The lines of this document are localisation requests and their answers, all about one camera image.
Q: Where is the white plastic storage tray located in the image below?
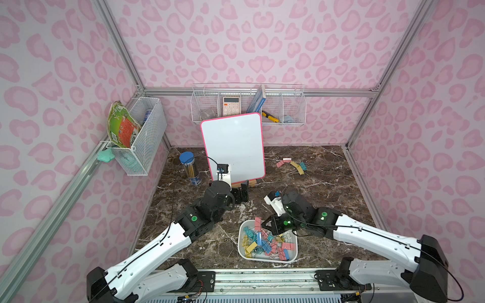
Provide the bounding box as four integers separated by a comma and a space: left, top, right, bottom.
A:
237, 218, 298, 264

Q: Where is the teal binder clip lone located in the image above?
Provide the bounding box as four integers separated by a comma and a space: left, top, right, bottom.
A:
244, 227, 255, 241

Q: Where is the yellow binder clip pile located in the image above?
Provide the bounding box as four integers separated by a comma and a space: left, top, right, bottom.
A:
245, 242, 258, 258

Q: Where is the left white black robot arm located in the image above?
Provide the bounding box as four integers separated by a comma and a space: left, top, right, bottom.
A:
87, 181, 250, 302

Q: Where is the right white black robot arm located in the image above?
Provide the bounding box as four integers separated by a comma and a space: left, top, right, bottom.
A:
263, 192, 448, 302

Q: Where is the wooden whiteboard stand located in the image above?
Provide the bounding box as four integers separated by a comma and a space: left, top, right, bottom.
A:
231, 179, 257, 188

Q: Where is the pink framed whiteboard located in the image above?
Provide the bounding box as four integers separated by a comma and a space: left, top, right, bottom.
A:
200, 113, 266, 183

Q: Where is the blue lid pencil tube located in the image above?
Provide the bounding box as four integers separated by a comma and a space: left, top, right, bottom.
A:
179, 151, 202, 186

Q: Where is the yellow black utility knife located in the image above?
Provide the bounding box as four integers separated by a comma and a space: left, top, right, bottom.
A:
261, 111, 280, 123

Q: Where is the light blue cloth in basket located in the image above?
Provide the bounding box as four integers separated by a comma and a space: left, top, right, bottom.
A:
283, 115, 297, 124

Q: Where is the blue book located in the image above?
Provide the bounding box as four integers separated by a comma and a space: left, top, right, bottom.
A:
246, 85, 266, 113

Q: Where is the white calculator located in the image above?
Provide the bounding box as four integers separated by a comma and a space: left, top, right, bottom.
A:
222, 96, 241, 117

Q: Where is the left white mesh basket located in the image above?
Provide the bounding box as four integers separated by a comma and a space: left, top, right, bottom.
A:
111, 97, 167, 176

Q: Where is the green red snack packet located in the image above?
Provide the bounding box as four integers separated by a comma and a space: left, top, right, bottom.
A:
107, 101, 141, 148

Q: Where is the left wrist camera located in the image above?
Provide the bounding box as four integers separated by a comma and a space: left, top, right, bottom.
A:
216, 164, 232, 186

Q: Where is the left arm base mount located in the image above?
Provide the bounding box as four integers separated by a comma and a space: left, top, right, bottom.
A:
171, 270, 216, 293

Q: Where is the back white wire basket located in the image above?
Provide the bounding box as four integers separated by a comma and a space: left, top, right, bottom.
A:
190, 83, 306, 125

